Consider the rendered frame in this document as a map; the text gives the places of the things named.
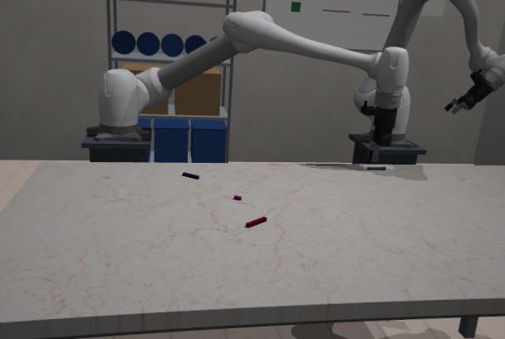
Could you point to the dark purple rod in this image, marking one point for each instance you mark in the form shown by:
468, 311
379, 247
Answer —
191, 175

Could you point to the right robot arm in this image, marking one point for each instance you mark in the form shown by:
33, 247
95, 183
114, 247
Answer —
123, 95

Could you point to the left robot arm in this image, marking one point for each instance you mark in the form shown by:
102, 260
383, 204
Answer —
480, 58

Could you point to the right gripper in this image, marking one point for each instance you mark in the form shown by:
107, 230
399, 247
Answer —
384, 119

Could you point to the dark red rectangular bar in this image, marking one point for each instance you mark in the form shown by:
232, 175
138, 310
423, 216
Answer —
255, 222

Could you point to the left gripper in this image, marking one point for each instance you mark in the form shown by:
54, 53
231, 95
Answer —
478, 92

